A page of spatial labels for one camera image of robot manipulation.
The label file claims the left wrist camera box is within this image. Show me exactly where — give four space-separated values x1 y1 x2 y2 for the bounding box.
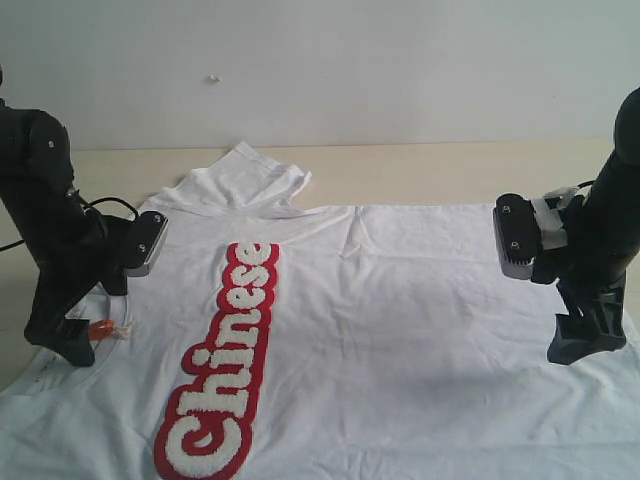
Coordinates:
118 211 168 278

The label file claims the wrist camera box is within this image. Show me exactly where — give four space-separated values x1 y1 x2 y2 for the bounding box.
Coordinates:
492 193 541 280
118 211 168 278

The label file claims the white t-shirt red lettering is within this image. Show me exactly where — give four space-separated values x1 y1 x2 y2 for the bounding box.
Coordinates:
1 144 639 479

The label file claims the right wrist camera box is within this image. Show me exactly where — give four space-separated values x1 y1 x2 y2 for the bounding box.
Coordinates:
492 193 541 280

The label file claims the orange neck label tag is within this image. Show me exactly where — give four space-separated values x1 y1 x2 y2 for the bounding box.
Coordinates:
88 319 132 342

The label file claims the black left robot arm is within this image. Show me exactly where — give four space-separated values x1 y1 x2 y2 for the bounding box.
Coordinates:
1 104 130 367

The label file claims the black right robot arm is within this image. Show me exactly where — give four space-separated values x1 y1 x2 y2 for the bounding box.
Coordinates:
532 89 639 365

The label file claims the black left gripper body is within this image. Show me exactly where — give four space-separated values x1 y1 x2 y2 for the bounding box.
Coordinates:
29 210 130 320

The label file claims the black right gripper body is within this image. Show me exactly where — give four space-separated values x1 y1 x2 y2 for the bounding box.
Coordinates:
532 197 630 305

